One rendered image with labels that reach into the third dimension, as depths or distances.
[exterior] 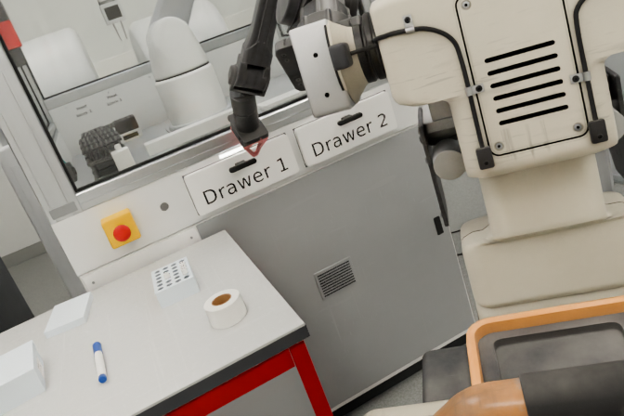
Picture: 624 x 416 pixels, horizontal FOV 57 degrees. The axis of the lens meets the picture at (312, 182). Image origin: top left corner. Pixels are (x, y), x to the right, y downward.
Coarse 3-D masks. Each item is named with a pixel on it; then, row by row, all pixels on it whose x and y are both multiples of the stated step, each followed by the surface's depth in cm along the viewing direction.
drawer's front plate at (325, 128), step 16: (384, 96) 159; (352, 112) 157; (368, 112) 159; (384, 112) 160; (304, 128) 152; (320, 128) 154; (336, 128) 156; (352, 128) 158; (384, 128) 162; (304, 144) 153; (336, 144) 157; (352, 144) 159; (304, 160) 156; (320, 160) 156
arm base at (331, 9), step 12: (312, 0) 76; (324, 0) 76; (336, 0) 76; (300, 12) 77; (312, 12) 75; (324, 12) 74; (336, 12) 74; (348, 12) 77; (300, 24) 75; (348, 24) 70; (360, 24) 70; (276, 48) 73; (288, 48) 73; (288, 60) 75; (288, 72) 76; (300, 72) 76; (300, 84) 79
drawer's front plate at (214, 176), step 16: (272, 144) 150; (288, 144) 152; (224, 160) 147; (240, 160) 148; (256, 160) 149; (272, 160) 151; (288, 160) 153; (192, 176) 144; (208, 176) 145; (224, 176) 147; (240, 176) 149; (272, 176) 152; (192, 192) 145; (208, 192) 146; (224, 192) 148; (240, 192) 149; (208, 208) 147
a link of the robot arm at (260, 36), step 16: (256, 0) 119; (272, 0) 115; (256, 16) 117; (272, 16) 117; (256, 32) 118; (272, 32) 119; (256, 48) 120; (272, 48) 121; (240, 64) 121; (256, 64) 122; (240, 80) 123; (256, 80) 124
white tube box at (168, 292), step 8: (176, 264) 128; (152, 272) 128; (160, 272) 127; (168, 272) 125; (176, 272) 124; (192, 272) 126; (152, 280) 124; (160, 280) 123; (168, 280) 122; (176, 280) 120; (184, 280) 119; (192, 280) 119; (160, 288) 120; (168, 288) 118; (176, 288) 119; (184, 288) 119; (192, 288) 120; (160, 296) 118; (168, 296) 118; (176, 296) 119; (184, 296) 120; (160, 304) 118; (168, 304) 119
